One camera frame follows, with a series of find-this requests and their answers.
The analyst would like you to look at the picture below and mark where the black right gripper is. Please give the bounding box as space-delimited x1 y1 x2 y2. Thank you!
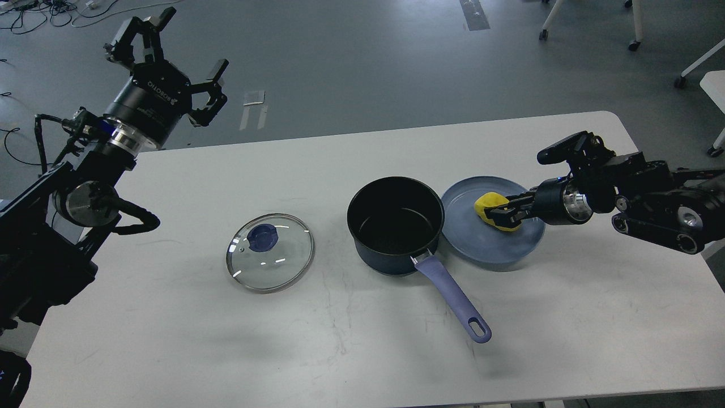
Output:
484 177 594 229

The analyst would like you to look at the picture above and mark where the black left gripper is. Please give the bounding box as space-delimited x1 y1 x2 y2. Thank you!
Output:
104 7 230 151

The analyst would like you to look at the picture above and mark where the yellow potato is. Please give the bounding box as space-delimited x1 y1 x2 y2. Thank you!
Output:
474 192 522 232

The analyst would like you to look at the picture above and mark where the glass pot lid blue knob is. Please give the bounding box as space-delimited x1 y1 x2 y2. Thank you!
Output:
225 213 315 294

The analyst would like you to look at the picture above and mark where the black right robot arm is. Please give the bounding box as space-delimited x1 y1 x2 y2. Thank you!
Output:
476 131 724 254

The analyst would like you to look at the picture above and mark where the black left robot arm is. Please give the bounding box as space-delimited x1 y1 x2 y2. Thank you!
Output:
1 7 229 333

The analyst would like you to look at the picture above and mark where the blue round plate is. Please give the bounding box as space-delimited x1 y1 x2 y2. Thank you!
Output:
442 176 545 266

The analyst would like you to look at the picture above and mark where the white table leg with caster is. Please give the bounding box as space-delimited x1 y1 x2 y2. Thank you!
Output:
673 39 724 90

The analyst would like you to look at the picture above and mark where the white chair leg with caster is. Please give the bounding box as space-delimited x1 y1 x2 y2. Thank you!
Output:
623 0 644 52

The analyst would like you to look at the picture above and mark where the dark blue saucepan purple handle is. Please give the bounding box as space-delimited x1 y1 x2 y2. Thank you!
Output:
346 176 492 343

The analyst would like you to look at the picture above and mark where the black floor cable left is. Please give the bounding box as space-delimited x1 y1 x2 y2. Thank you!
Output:
0 59 63 171

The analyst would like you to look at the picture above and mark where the tangled cables top left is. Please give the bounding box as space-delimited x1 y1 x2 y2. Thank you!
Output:
0 0 187 36

